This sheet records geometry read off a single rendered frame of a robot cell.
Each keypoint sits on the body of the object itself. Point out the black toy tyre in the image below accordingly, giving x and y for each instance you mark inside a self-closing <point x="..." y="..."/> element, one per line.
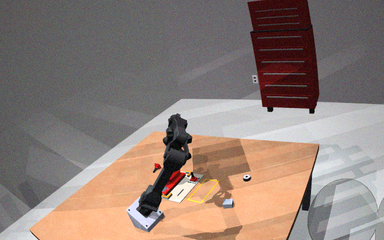
<point x="246" y="178"/>

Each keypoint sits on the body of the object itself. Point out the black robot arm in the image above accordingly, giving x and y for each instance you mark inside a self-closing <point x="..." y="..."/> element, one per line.
<point x="173" y="161"/>

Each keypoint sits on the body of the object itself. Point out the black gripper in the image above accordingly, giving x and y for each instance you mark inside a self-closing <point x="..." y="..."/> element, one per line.
<point x="176" y="145"/>

